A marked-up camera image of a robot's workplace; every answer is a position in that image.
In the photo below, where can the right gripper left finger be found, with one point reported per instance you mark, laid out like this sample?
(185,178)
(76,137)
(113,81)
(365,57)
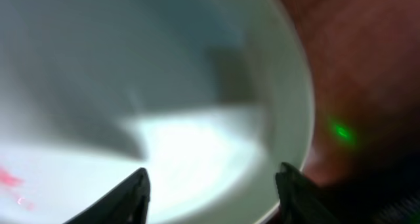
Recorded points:
(127,203)

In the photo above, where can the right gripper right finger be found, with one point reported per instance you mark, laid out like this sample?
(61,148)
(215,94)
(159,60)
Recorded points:
(300,199)

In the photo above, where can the light green plate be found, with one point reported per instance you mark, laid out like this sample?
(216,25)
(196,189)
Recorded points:
(209,96)

